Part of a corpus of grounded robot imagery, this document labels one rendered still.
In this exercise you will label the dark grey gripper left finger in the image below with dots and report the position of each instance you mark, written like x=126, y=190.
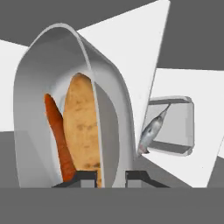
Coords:
x=84, y=177

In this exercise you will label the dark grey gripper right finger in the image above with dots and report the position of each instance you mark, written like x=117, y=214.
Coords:
x=137, y=178

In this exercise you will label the grey vegetable container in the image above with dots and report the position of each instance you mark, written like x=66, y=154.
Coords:
x=113, y=96

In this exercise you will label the orange carrot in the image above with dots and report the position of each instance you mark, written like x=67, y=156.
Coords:
x=59, y=137

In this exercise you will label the silver fish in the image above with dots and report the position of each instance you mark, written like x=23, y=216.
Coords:
x=151, y=131

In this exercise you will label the brown potato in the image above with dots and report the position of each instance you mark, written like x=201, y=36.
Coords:
x=80, y=128

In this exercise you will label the grey meat container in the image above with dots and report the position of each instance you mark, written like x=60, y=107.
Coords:
x=178, y=128

